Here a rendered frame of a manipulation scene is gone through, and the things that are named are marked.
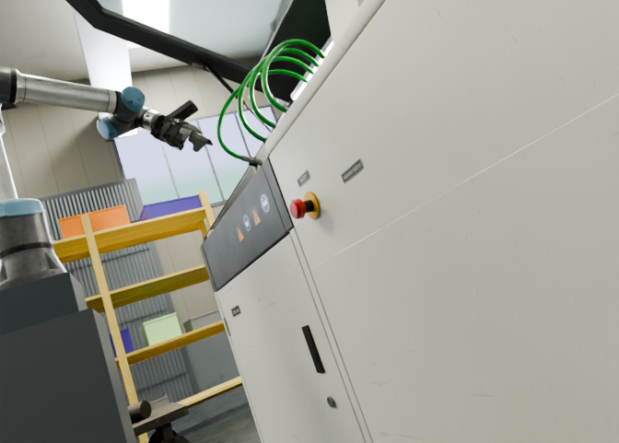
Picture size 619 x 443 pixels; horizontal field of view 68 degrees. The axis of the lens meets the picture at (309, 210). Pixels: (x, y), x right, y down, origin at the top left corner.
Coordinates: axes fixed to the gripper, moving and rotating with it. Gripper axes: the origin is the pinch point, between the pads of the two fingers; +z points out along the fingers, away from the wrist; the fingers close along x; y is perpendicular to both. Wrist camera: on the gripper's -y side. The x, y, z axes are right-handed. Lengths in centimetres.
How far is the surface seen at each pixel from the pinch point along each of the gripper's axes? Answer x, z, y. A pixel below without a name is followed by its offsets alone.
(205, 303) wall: -485, -228, 88
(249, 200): 27, 42, 19
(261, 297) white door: 13, 50, 37
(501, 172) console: 74, 93, 14
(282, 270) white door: 27, 58, 30
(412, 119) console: 70, 81, 9
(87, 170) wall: -384, -452, 2
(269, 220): 31, 51, 22
